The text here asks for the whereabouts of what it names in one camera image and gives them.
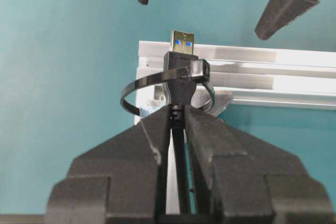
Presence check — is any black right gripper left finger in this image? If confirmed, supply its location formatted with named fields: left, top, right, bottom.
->
left=45, top=106, right=171, bottom=223

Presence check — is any black zip tie loop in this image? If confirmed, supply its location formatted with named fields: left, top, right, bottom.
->
left=120, top=59, right=215, bottom=115

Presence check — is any aluminium extrusion frame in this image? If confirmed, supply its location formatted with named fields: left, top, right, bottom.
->
left=133, top=40, right=336, bottom=201

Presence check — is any black USB cable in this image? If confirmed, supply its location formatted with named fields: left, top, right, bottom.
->
left=162, top=29, right=199, bottom=217

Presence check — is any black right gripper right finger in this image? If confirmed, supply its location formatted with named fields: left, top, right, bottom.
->
left=184, top=105, right=334, bottom=223

